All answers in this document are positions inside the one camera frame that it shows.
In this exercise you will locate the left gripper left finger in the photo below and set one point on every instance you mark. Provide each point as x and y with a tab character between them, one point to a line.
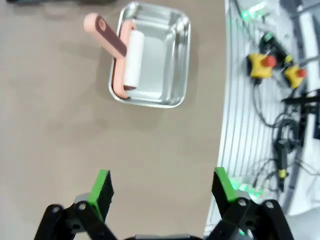
75	222

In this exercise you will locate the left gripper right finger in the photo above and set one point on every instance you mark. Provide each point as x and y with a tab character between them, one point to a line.
250	220

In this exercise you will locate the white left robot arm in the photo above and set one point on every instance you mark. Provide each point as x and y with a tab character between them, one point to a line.
246	187

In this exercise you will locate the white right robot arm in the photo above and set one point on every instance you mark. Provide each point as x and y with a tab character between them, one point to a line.
251	11

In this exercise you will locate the black metal bar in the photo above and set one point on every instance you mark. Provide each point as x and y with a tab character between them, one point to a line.
300	100

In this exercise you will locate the small yellow emergency stop button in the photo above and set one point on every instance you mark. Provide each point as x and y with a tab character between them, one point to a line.
295	77

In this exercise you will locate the large yellow emergency stop button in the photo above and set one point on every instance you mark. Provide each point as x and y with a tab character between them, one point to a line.
261	66

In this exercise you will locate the pink lint roller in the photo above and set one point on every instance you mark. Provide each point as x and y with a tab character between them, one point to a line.
135	60

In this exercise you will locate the stainless steel rectangular tray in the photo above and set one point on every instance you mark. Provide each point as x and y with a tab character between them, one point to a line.
162	62

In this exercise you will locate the black and green connector box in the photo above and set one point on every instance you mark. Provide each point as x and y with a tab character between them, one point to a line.
268	38

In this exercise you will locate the slotted aluminium base plate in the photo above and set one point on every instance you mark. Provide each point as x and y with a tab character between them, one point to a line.
240	105

